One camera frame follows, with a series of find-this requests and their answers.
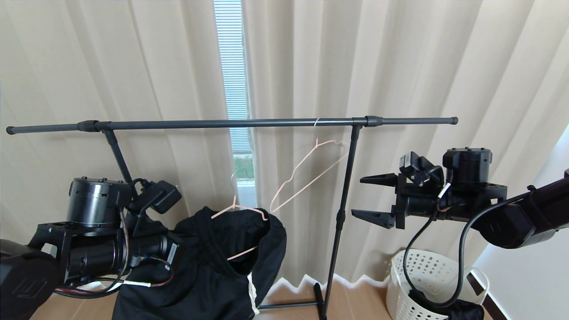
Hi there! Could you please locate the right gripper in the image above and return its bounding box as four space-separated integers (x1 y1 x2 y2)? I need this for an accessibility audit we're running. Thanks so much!
351 172 449 230

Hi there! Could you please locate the black clothes rack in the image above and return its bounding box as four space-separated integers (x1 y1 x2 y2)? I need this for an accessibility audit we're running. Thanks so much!
7 116 458 320

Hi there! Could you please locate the window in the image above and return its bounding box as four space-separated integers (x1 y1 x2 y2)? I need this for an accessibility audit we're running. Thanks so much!
213 0 257 209

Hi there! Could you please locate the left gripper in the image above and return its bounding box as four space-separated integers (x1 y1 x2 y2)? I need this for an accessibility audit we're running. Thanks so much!
67 231 184 285

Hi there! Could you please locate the pink clothes hanger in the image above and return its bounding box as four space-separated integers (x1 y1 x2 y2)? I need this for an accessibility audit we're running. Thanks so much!
270 118 349 213
211 171 269 261

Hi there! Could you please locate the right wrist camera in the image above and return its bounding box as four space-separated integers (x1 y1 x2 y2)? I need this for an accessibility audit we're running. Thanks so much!
399 151 445 186

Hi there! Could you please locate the white laundry basket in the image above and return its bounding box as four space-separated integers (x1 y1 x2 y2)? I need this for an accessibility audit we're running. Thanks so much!
386 249 489 320

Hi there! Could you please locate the black garment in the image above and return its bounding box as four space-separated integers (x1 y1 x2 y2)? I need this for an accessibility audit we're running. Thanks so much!
409 289 485 320
111 205 287 320

